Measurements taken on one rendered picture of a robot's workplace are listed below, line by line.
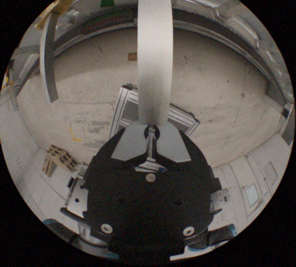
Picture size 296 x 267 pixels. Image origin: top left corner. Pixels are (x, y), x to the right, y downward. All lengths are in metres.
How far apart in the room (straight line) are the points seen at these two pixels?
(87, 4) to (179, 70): 0.91
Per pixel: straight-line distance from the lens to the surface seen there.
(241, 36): 0.45
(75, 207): 0.23
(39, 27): 0.39
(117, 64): 1.01
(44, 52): 0.27
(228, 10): 0.34
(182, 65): 0.99
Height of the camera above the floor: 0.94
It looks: 60 degrees down
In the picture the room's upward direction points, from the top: 174 degrees counter-clockwise
